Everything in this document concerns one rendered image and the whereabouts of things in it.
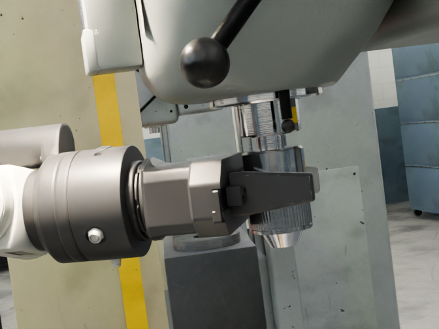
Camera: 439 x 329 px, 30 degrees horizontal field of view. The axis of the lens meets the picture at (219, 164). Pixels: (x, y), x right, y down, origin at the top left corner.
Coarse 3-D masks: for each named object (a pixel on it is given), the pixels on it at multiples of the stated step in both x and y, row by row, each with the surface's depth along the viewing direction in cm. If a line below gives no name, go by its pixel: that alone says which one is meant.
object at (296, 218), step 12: (252, 168) 60; (264, 168) 60; (276, 168) 59; (288, 168) 60; (300, 168) 60; (300, 204) 60; (252, 216) 61; (264, 216) 60; (276, 216) 60; (288, 216) 60; (300, 216) 60; (252, 228) 61; (264, 228) 60; (276, 228) 60; (288, 228) 60; (300, 228) 60
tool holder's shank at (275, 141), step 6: (258, 138) 61; (264, 138) 61; (270, 138) 60; (276, 138) 60; (282, 138) 61; (258, 144) 61; (264, 144) 61; (270, 144) 60; (276, 144) 60; (282, 144) 61
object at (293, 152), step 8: (248, 152) 60; (256, 152) 60; (264, 152) 59; (272, 152) 59; (280, 152) 59; (288, 152) 60; (296, 152) 60; (248, 160) 60; (256, 160) 60; (264, 160) 59; (272, 160) 59; (280, 160) 59; (288, 160) 60
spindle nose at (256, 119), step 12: (240, 108) 60; (252, 108) 59; (264, 108) 59; (276, 108) 59; (240, 120) 60; (252, 120) 59; (264, 120) 59; (276, 120) 59; (300, 120) 61; (240, 132) 61; (252, 132) 60; (264, 132) 59; (276, 132) 59
